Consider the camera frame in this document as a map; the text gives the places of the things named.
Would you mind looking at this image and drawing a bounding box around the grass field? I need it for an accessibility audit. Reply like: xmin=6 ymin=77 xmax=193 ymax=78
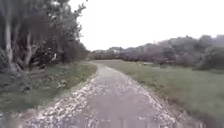
xmin=91 ymin=59 xmax=224 ymax=128

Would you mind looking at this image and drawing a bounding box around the line of trees and bushes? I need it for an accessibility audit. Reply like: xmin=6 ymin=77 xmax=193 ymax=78
xmin=89 ymin=33 xmax=224 ymax=71

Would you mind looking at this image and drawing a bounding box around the grass verge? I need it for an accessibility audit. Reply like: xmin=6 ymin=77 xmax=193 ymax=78
xmin=0 ymin=61 xmax=98 ymax=118

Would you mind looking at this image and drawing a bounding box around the wood of trees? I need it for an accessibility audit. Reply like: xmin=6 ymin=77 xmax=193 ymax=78
xmin=0 ymin=0 xmax=90 ymax=75

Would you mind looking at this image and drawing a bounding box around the grey asphalt path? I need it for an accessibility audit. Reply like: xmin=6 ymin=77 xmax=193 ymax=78
xmin=16 ymin=61 xmax=208 ymax=128

